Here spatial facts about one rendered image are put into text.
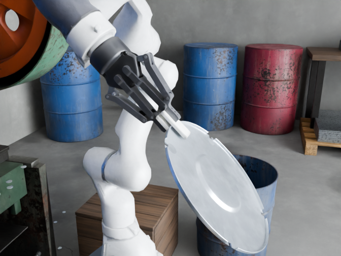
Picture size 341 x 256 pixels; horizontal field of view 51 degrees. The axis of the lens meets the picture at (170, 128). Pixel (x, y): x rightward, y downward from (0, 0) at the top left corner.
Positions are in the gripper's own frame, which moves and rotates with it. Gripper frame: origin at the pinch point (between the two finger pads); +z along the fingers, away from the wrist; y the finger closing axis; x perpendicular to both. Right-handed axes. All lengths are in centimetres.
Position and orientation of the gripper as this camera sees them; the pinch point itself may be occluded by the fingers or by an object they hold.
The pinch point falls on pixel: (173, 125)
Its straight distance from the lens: 70.0
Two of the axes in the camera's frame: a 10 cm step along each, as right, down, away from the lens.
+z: 6.7, 7.4, 0.4
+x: 2.9, -3.1, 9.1
